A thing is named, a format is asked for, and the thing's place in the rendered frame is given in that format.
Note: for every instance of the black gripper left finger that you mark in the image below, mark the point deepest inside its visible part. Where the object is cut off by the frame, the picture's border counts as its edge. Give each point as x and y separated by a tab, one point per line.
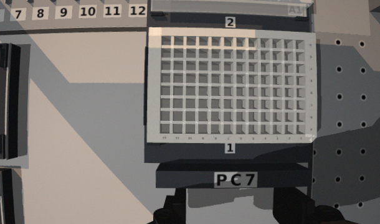
174	210

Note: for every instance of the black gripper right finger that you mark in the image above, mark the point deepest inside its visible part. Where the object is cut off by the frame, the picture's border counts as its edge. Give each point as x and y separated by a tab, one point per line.
291	206

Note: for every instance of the grey multi-well plate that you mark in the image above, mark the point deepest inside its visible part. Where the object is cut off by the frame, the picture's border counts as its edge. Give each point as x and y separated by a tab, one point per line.
275	8

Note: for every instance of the white well plate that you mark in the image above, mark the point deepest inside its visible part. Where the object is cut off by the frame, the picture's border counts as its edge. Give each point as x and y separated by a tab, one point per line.
271	63

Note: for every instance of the grey perforated base plate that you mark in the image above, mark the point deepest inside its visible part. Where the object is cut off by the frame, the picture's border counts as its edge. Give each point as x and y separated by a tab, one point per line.
346	160

